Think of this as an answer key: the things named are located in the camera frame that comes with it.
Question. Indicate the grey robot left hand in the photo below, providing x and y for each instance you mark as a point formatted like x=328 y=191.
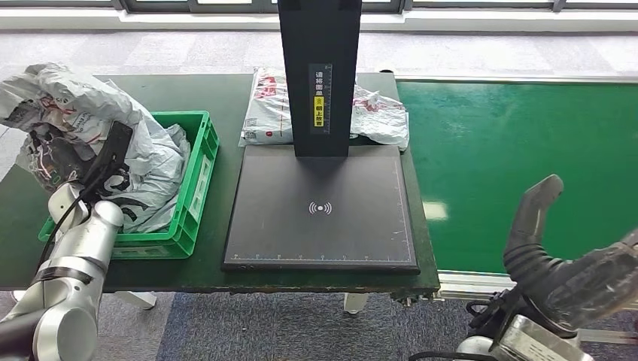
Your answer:
x=60 y=159

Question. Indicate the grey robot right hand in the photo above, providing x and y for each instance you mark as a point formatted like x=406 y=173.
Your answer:
x=528 y=264

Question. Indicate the large white parcel black letters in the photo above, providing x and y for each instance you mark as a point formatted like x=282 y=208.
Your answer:
x=75 y=94

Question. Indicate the white parcel red print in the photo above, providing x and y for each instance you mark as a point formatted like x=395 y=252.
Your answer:
x=381 y=119
x=264 y=109
x=159 y=174

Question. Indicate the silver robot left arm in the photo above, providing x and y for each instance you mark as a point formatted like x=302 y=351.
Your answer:
x=70 y=279

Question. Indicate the green conveyor belt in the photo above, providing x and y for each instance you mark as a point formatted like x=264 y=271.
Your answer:
x=498 y=129

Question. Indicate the crumpled white parcel red print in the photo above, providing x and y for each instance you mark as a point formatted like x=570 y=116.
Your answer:
x=381 y=119

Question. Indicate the flat white parcel red print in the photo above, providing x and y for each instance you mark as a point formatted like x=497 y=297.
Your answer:
x=264 y=109

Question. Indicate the black inbound scanner machine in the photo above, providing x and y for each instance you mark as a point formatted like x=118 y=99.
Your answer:
x=319 y=234

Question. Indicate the green plastic crate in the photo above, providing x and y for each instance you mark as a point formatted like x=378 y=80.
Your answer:
x=194 y=189

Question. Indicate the white window sill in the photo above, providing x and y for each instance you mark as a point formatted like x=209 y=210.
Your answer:
x=75 y=17

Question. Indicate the dark green table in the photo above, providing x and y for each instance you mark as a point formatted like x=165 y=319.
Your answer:
x=199 y=89

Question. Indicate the white table leg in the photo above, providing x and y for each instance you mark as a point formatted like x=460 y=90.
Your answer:
x=355 y=301
x=137 y=299

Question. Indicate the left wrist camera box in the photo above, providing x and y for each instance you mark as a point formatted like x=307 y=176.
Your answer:
x=114 y=144

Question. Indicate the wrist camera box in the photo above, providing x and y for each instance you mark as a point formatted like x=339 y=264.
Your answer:
x=114 y=144
x=538 y=341

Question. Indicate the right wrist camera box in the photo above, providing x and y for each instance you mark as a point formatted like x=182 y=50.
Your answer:
x=538 y=341

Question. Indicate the window frame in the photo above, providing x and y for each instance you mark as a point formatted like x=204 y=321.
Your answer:
x=164 y=5

